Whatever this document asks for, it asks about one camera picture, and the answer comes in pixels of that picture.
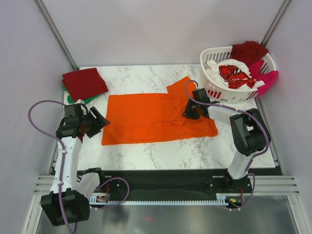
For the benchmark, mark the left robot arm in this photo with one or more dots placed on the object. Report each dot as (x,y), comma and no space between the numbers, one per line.
(68,199)

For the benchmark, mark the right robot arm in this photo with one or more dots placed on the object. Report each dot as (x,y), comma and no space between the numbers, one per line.
(250,134)

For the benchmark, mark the aluminium corner post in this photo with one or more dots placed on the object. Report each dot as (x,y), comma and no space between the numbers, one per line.
(276,21)
(55,32)

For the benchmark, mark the orange t shirt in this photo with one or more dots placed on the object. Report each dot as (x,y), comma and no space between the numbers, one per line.
(154,117)

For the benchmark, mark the folded cream shirt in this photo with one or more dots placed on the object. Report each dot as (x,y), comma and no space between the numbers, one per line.
(68,99)

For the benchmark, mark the pink crumpled shirt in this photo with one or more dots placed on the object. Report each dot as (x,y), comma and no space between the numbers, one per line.
(268,79)

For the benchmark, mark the white red printed shirt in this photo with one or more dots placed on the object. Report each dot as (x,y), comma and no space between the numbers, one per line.
(233,74)

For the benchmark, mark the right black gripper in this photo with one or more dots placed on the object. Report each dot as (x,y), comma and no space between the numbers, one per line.
(189,114)

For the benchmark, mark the aluminium frame rail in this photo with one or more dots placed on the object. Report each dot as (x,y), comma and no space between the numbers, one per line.
(264,185)

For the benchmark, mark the white slotted cable duct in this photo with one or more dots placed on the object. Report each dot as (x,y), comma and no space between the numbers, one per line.
(102,200)

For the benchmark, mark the left aluminium corner post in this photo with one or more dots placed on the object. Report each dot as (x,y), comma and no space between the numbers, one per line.
(55,32)

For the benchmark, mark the folded dark red shirt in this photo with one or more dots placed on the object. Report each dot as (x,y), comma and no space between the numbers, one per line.
(84,84)

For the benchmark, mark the white laundry basket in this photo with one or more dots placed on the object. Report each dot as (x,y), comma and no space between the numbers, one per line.
(215,91)

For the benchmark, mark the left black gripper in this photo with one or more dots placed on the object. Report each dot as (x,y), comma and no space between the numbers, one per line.
(99,122)

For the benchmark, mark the dark red crumpled shirt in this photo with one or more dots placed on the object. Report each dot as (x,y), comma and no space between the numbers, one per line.
(249,52)

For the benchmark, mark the right aluminium corner post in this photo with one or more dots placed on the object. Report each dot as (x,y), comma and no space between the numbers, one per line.
(276,21)

